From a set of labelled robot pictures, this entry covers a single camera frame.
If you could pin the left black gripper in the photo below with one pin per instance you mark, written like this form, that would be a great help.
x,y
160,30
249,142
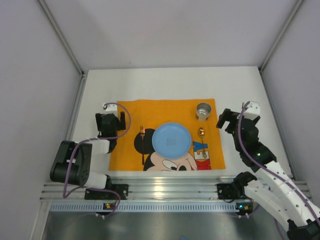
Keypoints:
x,y
110,116

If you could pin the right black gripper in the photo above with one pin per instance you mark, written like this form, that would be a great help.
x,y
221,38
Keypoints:
x,y
231,118

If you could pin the orange Mickey Mouse cloth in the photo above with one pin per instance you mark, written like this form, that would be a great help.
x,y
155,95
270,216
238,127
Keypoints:
x,y
127,155

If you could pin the copper fork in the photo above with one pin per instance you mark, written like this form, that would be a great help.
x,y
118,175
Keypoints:
x,y
142,134

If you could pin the small metal cup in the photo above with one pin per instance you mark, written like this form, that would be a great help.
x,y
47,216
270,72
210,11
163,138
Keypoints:
x,y
203,111

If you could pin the copper spoon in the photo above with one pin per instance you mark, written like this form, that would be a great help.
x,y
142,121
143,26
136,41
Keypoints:
x,y
201,133

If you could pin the blue plastic plate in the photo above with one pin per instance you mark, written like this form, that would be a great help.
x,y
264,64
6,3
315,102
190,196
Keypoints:
x,y
171,140

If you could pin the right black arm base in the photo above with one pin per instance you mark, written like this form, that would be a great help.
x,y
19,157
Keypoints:
x,y
235,190

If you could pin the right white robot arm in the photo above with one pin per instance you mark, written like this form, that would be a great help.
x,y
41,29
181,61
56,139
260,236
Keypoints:
x,y
266,183

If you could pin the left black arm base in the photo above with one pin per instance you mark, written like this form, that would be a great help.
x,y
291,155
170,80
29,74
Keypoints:
x,y
117,191

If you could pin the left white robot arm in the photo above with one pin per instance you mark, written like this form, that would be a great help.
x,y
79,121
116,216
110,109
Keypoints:
x,y
72,163

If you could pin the aluminium mounting rail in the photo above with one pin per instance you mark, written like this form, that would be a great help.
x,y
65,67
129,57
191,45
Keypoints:
x,y
157,189

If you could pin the perforated cable duct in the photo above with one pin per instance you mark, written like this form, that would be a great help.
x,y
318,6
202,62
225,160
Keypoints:
x,y
146,207

